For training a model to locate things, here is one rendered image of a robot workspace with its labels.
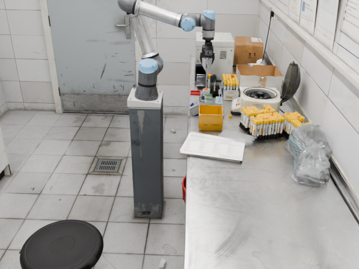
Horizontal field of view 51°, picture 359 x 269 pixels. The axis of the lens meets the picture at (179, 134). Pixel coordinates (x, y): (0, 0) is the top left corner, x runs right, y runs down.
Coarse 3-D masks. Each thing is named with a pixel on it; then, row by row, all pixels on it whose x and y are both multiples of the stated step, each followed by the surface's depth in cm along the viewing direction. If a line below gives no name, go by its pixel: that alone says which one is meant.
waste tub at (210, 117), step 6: (204, 108) 214; (210, 108) 214; (216, 108) 214; (222, 108) 209; (204, 114) 202; (210, 114) 202; (216, 114) 216; (222, 114) 204; (204, 120) 204; (210, 120) 204; (216, 120) 203; (222, 120) 203; (204, 126) 206; (210, 126) 205; (216, 126) 205; (222, 126) 205
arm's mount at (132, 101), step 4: (132, 88) 251; (132, 92) 244; (160, 92) 249; (132, 96) 238; (160, 96) 243; (128, 100) 233; (132, 100) 233; (136, 100) 233; (140, 100) 233; (156, 100) 236; (160, 100) 237; (128, 104) 234; (132, 104) 234; (136, 104) 234; (140, 104) 233; (144, 104) 233; (148, 104) 233; (152, 104) 233; (156, 104) 233; (160, 104) 233
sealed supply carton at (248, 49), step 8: (240, 40) 318; (248, 40) 317; (256, 40) 319; (240, 48) 305; (248, 48) 304; (256, 48) 303; (240, 56) 308; (248, 56) 307; (256, 56) 306; (240, 64) 311
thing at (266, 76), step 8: (240, 72) 270; (248, 72) 270; (256, 72) 270; (264, 72) 270; (272, 72) 269; (240, 80) 248; (248, 80) 248; (256, 80) 248; (264, 80) 248; (272, 80) 248; (280, 80) 248; (280, 88) 250
